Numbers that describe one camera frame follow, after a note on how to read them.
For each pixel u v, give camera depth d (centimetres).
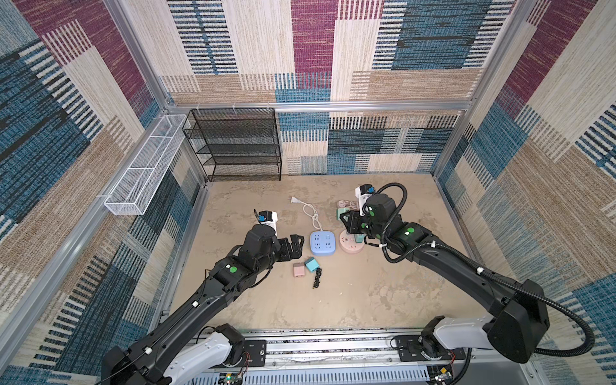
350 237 95
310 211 107
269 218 66
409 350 73
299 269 89
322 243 94
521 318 40
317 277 88
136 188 71
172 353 42
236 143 110
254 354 73
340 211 80
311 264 90
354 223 69
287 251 65
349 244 94
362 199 70
